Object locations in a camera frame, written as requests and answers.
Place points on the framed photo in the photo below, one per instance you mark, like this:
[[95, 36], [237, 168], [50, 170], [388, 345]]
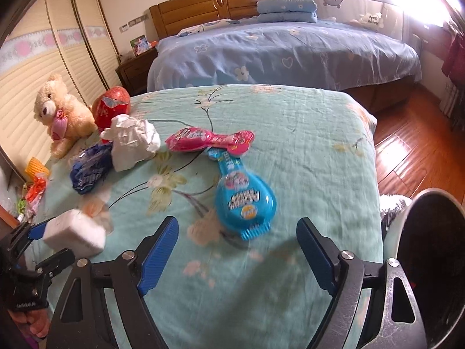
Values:
[[140, 45]]

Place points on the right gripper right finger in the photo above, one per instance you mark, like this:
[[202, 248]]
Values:
[[321, 254]]

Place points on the crumpled white paper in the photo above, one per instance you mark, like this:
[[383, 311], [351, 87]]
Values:
[[133, 141]]

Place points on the blue candy package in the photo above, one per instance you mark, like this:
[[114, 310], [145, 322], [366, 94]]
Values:
[[245, 204]]

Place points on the beige louvred wardrobe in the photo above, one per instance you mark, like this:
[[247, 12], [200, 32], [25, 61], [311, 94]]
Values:
[[67, 37]]

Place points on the beige teddy bear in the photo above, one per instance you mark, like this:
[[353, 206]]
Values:
[[66, 118]]

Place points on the small orange foam net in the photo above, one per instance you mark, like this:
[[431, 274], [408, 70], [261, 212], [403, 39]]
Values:
[[35, 168]]

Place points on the wooden headboard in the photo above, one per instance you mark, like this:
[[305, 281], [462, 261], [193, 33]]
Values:
[[172, 16]]

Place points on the pink candy package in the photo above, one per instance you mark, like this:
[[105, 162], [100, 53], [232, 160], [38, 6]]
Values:
[[196, 139]]

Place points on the dark red jacket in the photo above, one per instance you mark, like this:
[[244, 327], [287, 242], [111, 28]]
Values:
[[454, 64]]

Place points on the white foam block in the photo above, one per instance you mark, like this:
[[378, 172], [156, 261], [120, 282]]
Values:
[[76, 231]]

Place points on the red round bag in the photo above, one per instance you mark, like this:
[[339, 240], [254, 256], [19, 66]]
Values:
[[111, 103]]

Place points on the white bed guard rail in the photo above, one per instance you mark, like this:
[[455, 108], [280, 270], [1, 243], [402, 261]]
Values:
[[384, 16]]

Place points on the left hand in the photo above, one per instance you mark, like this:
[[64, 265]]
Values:
[[32, 323]]

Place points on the blue plastic wrapper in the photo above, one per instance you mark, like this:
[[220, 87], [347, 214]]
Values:
[[90, 167]]

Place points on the white trash bin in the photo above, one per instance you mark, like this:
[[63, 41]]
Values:
[[426, 234]]

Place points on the wooden nightstand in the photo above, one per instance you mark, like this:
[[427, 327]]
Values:
[[133, 73]]

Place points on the red white plastic wrapper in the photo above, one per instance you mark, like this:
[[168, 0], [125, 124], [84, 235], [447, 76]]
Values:
[[36, 192]]

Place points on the blue pillow stack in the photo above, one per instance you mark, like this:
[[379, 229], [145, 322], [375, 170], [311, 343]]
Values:
[[287, 10]]

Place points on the teal floral bed cover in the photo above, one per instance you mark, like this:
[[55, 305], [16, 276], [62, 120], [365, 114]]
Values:
[[313, 148]]

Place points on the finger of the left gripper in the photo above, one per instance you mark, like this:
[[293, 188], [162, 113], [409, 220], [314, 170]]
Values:
[[36, 232], [56, 263]]

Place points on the blue bed sheet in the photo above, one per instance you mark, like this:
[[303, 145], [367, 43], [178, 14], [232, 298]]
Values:
[[327, 55]]

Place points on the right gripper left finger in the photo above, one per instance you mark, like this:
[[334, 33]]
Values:
[[153, 253]]

